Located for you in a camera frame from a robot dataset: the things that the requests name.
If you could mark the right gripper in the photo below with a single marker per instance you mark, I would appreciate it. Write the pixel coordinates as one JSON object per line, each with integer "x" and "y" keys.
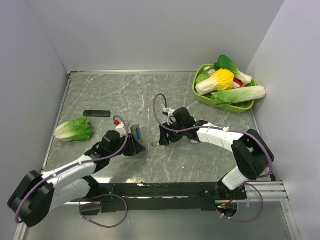
{"x": 164, "y": 139}

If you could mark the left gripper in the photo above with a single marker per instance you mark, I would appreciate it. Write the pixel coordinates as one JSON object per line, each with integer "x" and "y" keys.
{"x": 133, "y": 150}

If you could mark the beige battery cover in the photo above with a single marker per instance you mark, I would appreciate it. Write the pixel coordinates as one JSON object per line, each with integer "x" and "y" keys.
{"x": 155, "y": 144}

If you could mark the blue battery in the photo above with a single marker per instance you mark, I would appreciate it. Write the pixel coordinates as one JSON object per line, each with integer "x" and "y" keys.
{"x": 138, "y": 134}

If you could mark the beige white remote control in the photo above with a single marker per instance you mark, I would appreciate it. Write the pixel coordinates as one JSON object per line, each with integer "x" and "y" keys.
{"x": 137, "y": 143}

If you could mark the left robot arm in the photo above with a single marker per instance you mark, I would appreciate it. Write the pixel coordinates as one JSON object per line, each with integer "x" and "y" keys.
{"x": 39, "y": 193}

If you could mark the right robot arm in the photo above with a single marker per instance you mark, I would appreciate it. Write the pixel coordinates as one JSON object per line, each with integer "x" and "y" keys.
{"x": 251, "y": 153}

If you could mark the white remote with display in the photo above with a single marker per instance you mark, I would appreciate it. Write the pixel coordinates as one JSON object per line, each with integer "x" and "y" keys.
{"x": 195, "y": 141}

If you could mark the black slim remote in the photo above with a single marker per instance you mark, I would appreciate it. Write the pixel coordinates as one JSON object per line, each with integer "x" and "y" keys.
{"x": 97, "y": 113}

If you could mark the green romaine lettuce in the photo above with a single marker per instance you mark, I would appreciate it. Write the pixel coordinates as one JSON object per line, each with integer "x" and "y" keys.
{"x": 78, "y": 130}

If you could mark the long green white cabbage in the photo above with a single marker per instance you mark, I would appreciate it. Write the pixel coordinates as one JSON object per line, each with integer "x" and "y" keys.
{"x": 238, "y": 95}

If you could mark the small green cabbage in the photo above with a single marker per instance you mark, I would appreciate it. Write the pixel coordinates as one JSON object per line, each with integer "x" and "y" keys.
{"x": 201, "y": 77}

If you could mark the green plastic basket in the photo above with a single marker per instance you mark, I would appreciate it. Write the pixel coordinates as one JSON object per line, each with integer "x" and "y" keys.
{"x": 234, "y": 108}

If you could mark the yellow napa cabbage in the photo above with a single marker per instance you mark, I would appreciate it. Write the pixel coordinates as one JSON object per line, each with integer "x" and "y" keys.
{"x": 219, "y": 81}

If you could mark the red pepper toy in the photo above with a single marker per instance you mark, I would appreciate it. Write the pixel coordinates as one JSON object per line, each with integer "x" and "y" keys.
{"x": 237, "y": 84}

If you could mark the bok choy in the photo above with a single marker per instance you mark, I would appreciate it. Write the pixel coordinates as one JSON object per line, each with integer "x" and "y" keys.
{"x": 226, "y": 63}

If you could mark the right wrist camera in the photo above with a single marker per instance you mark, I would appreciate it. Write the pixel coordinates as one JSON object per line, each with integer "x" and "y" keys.
{"x": 168, "y": 112}

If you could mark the black base frame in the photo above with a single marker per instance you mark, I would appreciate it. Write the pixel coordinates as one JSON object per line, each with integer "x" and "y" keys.
{"x": 163, "y": 196}

